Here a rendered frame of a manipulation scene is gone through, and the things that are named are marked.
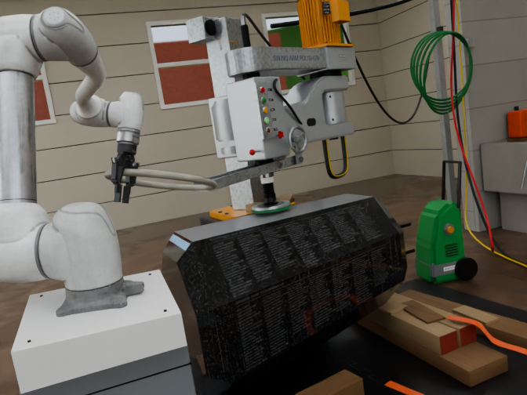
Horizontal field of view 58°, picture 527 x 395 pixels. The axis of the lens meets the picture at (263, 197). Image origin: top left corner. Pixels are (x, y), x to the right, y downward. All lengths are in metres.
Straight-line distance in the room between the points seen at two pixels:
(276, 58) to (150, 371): 1.77
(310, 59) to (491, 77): 2.70
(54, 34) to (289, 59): 1.47
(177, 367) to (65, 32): 0.96
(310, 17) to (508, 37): 2.76
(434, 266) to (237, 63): 2.09
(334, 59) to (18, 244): 2.14
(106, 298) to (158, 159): 7.06
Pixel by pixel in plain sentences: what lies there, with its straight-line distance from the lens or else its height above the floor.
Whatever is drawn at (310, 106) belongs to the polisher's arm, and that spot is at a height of 1.39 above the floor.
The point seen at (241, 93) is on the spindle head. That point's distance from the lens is 2.51.
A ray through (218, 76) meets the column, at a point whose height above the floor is 1.69.
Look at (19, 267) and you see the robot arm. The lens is 1.40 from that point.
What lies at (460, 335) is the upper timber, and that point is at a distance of 2.65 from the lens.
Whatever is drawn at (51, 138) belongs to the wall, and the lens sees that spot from 8.31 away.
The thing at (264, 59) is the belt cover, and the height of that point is 1.65.
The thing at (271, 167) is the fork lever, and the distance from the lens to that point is 2.53.
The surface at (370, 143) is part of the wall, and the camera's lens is 9.80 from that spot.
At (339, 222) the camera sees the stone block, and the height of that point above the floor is 0.78.
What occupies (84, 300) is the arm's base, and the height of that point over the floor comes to 0.94.
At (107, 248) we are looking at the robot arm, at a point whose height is 1.06.
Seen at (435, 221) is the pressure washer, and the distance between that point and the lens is 3.67.
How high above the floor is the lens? 1.31
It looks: 8 degrees down
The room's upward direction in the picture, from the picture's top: 9 degrees counter-clockwise
